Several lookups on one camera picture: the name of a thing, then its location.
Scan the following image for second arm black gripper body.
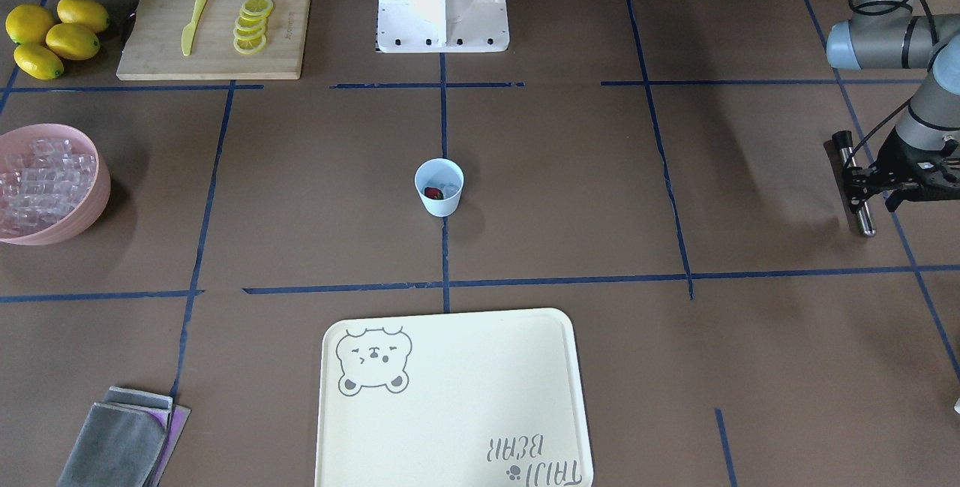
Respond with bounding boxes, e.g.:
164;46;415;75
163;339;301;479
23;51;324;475
874;132;959;202

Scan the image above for steel muddler with black tip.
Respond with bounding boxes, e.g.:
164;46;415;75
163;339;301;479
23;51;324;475
831;131;877;238

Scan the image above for clear ice cube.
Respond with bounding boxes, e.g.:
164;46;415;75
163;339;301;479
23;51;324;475
438;183;461;200

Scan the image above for red strawberry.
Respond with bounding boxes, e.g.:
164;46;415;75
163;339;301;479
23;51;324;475
422;186;445;200

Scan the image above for second grey robot arm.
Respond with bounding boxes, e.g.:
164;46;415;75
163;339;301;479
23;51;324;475
826;0;959;212

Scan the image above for light blue cup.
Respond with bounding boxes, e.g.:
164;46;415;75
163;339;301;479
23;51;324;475
414;158;465;218

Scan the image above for pile of clear ice cubes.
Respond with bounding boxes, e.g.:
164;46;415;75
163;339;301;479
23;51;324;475
1;136;98;237

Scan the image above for cream bear tray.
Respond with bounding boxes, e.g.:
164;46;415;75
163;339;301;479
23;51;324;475
314;307;596;486

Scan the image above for lemon slices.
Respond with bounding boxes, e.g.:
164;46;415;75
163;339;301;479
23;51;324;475
232;0;275;54

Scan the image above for yellow plastic knife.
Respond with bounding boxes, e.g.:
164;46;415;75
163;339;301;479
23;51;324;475
179;0;208;57

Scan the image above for wooden cutting board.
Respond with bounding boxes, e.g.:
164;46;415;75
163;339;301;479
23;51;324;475
116;0;310;81

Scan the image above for pink bowl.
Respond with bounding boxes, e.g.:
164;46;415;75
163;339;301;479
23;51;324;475
1;122;111;245

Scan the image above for grey folded cloth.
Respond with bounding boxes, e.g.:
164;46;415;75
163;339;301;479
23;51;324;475
57;386;191;486

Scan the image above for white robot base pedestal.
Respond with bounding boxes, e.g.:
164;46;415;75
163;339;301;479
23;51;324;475
375;0;511;54

